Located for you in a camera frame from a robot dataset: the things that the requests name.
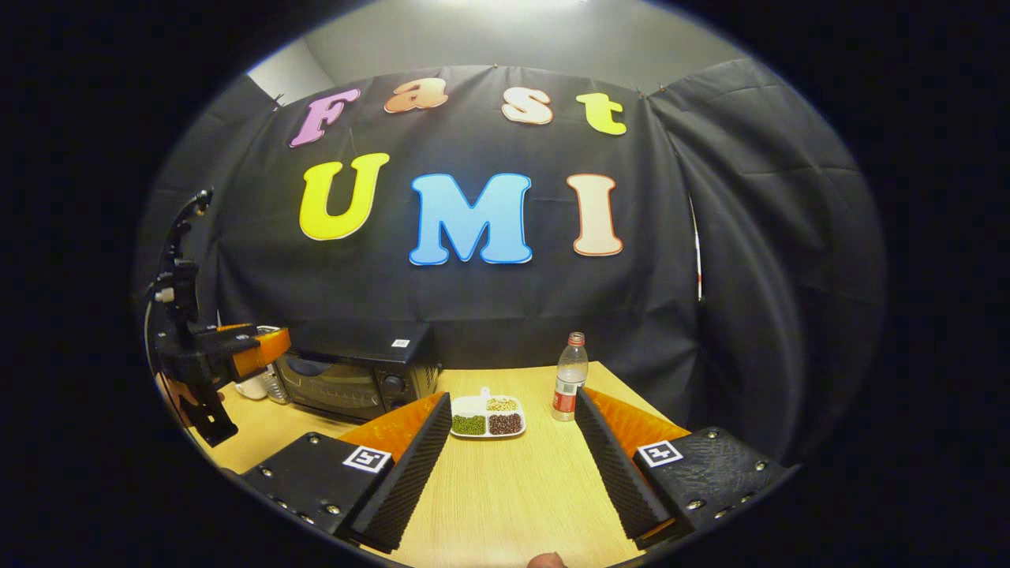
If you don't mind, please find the clear plastic water bottle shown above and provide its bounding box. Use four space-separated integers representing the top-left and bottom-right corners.
552 332 589 423

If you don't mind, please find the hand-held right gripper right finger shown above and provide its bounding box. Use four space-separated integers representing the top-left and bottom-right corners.
574 387 798 551

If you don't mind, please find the white toaster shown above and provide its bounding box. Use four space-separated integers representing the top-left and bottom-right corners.
235 324 277 401

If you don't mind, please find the white divided dish with beans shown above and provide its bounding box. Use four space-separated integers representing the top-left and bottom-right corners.
450 387 527 440

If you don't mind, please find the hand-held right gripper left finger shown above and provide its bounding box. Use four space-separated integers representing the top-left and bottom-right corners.
237 392 455 553

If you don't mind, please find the black electric oven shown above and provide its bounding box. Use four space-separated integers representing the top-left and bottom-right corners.
272 319 440 423

